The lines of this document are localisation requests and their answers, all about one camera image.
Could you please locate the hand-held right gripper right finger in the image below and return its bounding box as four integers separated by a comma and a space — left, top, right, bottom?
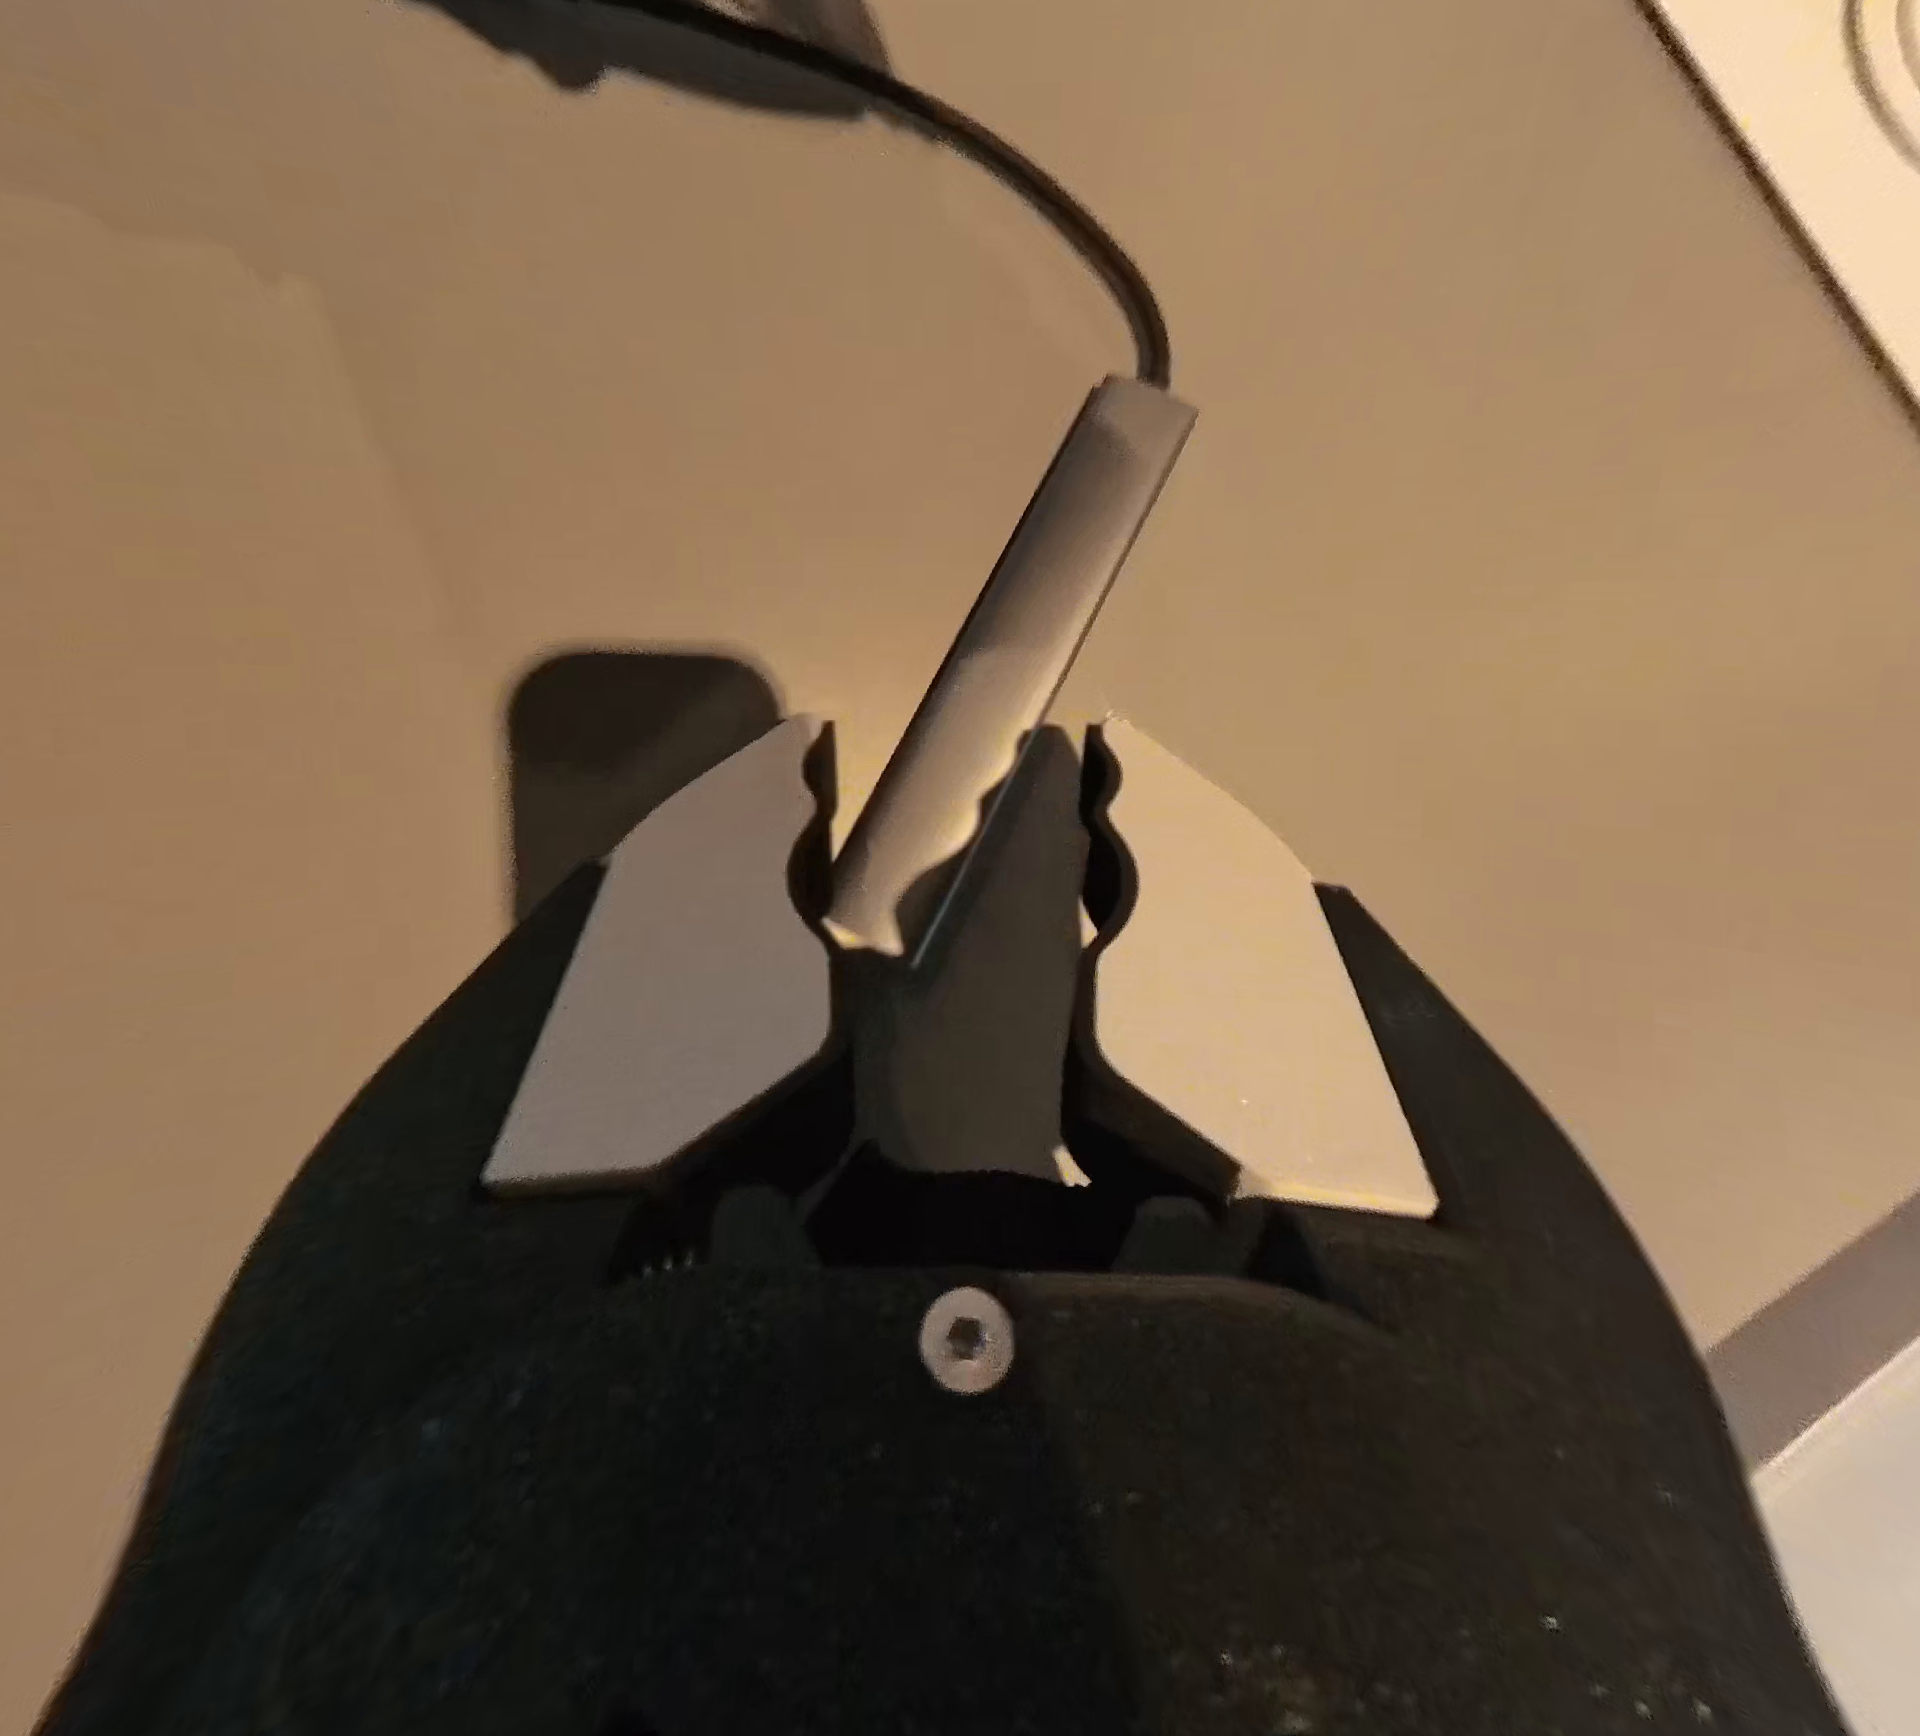
1073, 714, 1446, 1223

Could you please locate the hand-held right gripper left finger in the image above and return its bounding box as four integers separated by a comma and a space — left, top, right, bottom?
481, 711, 843, 1199

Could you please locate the white stand with clear arms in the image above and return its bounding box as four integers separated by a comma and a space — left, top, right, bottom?
1576, 0, 1920, 404

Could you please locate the dark grey hub black cable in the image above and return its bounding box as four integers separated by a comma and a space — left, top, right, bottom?
300, 0, 1203, 988

